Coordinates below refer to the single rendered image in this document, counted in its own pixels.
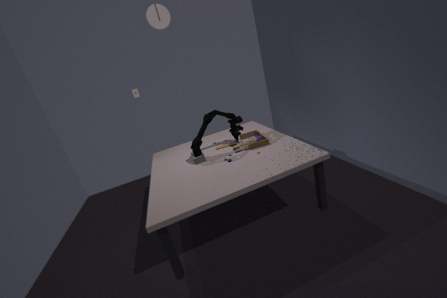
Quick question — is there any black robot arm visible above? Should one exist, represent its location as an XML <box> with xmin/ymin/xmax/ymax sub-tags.
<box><xmin>191</xmin><ymin>110</ymin><xmax>243</xmax><ymax>157</ymax></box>

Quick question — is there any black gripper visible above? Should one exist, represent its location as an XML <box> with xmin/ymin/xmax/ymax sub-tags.
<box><xmin>230</xmin><ymin>125</ymin><xmax>241</xmax><ymax>140</ymax></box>

